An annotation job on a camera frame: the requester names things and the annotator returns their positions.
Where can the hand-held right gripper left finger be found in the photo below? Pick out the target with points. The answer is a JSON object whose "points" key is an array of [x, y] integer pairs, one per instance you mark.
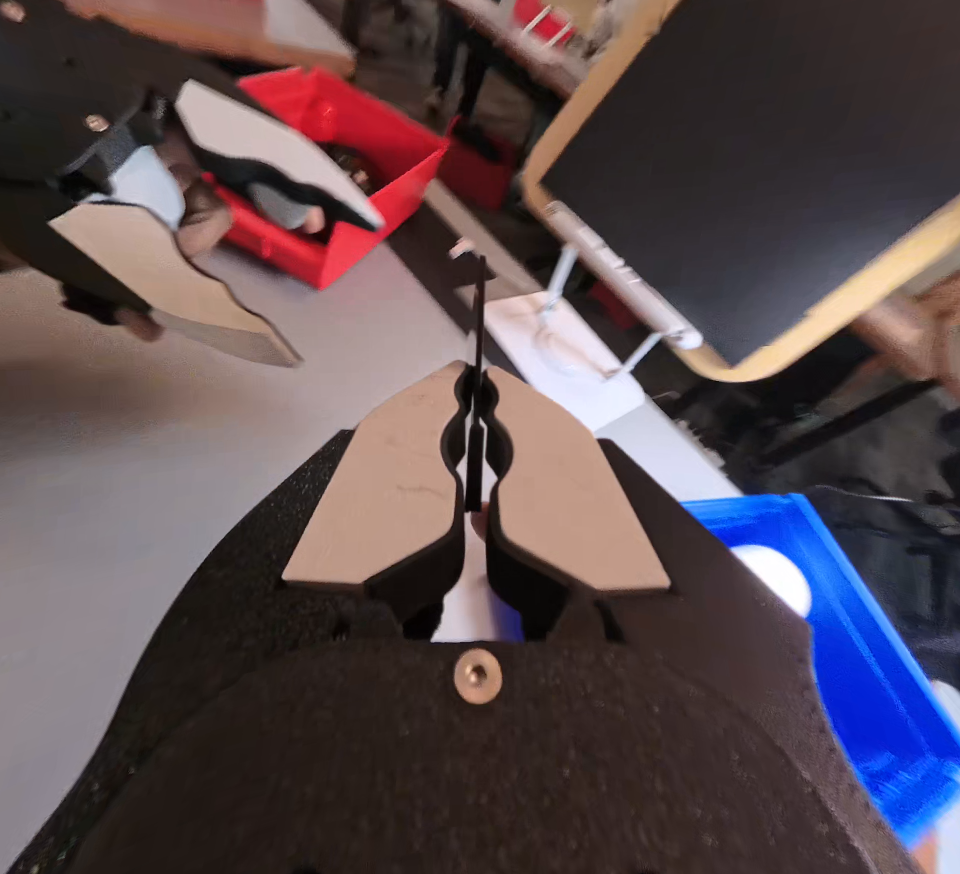
{"points": [[375, 491]]}

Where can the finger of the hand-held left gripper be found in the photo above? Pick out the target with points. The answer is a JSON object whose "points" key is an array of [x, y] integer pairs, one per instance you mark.
{"points": [[172, 281], [255, 146]]}

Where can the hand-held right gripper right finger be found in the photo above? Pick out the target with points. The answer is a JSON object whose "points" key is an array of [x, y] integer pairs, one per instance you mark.
{"points": [[570, 499]]}

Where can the red plastic parts bin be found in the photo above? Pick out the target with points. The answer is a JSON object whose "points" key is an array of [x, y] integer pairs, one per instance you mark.
{"points": [[360, 131]]}

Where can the black zip tie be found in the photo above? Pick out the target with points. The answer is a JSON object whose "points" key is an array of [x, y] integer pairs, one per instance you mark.
{"points": [[476, 379]]}

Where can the blue plastic parts bin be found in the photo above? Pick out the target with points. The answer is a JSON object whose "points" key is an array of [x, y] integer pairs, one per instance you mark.
{"points": [[862, 664]]}

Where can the person's left hand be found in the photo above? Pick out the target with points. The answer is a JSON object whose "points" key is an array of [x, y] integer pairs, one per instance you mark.
{"points": [[199, 214]]}

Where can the person's right hand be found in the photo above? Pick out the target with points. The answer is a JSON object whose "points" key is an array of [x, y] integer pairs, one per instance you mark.
{"points": [[480, 521]]}

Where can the wooden table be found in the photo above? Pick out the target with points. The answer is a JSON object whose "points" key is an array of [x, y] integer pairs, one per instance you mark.
{"points": [[187, 19]]}

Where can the red fabric bag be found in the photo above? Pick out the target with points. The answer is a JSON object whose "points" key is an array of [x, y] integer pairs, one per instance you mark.
{"points": [[615, 304], [480, 169]]}

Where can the white roll with blue core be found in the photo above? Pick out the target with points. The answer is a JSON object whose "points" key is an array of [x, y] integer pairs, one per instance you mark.
{"points": [[776, 574]]}

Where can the wooden desk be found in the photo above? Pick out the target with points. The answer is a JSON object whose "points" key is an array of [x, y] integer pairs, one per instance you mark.
{"points": [[510, 41]]}

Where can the small red bin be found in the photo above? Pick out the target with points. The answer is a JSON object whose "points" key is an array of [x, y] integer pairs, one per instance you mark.
{"points": [[540, 15]]}

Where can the wooden workbench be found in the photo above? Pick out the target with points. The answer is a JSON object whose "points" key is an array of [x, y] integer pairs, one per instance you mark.
{"points": [[915, 334]]}

